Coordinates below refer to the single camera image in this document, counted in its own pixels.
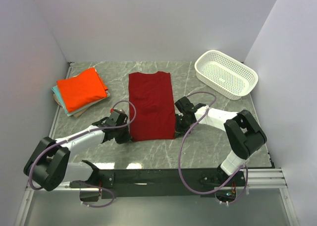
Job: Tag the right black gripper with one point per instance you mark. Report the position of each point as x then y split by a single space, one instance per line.
179 131

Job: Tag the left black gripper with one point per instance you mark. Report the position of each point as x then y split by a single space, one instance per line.
126 138

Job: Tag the dark red t shirt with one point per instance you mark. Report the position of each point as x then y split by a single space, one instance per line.
152 97

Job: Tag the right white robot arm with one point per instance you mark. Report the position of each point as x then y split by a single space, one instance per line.
244 134

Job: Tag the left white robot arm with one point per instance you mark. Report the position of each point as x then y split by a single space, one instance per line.
49 164

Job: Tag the black base beam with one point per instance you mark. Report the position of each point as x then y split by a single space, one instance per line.
158 182

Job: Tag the white plastic basket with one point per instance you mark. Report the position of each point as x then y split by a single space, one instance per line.
226 75

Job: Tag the orange folded t shirt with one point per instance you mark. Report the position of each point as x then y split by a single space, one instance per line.
81 90

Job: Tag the teal folded t shirt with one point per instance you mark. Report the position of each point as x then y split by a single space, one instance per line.
58 98

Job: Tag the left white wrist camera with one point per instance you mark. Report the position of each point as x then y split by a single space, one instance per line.
117 110

